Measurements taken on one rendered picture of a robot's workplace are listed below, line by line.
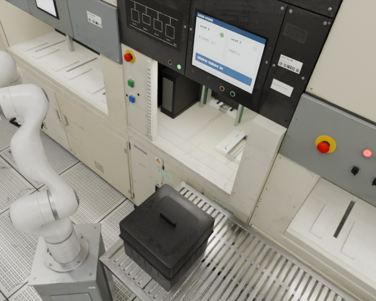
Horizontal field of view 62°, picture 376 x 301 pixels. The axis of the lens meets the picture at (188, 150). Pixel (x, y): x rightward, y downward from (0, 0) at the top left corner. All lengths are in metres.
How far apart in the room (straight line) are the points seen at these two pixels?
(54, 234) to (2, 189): 1.65
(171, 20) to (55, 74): 1.32
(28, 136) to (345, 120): 1.02
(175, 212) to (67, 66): 1.55
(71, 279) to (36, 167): 0.56
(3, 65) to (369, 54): 1.11
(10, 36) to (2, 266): 1.67
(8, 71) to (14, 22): 1.65
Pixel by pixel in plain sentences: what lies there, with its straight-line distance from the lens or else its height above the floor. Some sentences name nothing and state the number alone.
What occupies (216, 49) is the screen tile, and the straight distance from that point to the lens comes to 1.21.
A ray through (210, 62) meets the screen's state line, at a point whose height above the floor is 1.52.
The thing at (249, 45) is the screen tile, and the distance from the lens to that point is 1.13.
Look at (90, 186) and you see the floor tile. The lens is 2.73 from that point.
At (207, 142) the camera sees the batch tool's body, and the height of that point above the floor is 0.87.
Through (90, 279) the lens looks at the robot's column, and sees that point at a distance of 1.50.
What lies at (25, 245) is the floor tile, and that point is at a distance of 2.57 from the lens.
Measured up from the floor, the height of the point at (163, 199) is 1.01.
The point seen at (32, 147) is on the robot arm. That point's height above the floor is 1.35.
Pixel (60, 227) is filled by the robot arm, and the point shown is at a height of 1.02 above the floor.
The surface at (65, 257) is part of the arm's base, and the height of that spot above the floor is 0.82.
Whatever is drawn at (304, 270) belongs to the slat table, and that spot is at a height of 0.76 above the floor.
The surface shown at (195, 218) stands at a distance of 1.32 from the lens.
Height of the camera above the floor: 2.13
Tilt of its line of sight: 46 degrees down
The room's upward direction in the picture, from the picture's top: 6 degrees clockwise
